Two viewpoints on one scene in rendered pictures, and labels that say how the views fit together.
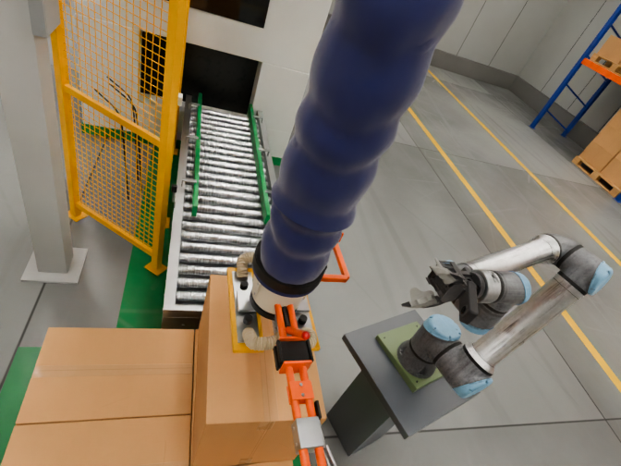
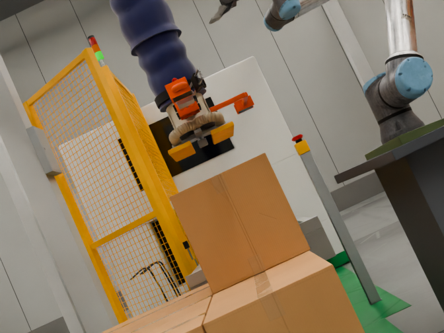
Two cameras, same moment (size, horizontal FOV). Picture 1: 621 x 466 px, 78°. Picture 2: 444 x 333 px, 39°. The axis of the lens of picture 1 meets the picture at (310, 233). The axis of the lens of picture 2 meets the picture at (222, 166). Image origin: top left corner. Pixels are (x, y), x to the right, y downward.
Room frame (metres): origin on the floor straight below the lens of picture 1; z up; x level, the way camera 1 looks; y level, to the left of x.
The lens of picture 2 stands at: (-1.50, -1.16, 0.78)
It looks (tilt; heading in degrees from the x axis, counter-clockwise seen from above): 5 degrees up; 26
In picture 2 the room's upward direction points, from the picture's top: 25 degrees counter-clockwise
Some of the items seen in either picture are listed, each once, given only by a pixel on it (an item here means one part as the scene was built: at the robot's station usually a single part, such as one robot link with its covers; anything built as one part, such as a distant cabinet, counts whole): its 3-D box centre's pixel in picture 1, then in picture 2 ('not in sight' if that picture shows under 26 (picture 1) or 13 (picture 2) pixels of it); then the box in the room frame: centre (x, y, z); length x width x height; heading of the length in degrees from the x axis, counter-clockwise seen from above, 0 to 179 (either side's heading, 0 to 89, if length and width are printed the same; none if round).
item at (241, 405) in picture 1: (251, 365); (240, 221); (0.85, 0.01, 0.74); 0.60 x 0.40 x 0.40; 25
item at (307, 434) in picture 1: (307, 435); (184, 98); (0.45, -0.19, 1.23); 0.07 x 0.07 x 0.04; 27
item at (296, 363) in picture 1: (293, 354); (187, 107); (0.64, -0.09, 1.24); 0.10 x 0.08 x 0.06; 117
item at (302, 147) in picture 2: not in sight; (337, 221); (1.92, -0.02, 0.50); 0.07 x 0.07 x 1.00; 26
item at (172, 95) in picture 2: not in sight; (178, 90); (0.33, -0.25, 1.24); 0.08 x 0.07 x 0.05; 27
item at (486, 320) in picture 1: (480, 310); (284, 1); (0.88, -0.56, 1.46); 0.12 x 0.09 x 0.12; 42
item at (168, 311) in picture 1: (237, 312); (253, 252); (1.18, 0.18, 0.58); 0.70 x 0.03 x 0.06; 116
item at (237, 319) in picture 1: (245, 303); (181, 148); (0.82, 0.11, 1.13); 0.34 x 0.10 x 0.05; 27
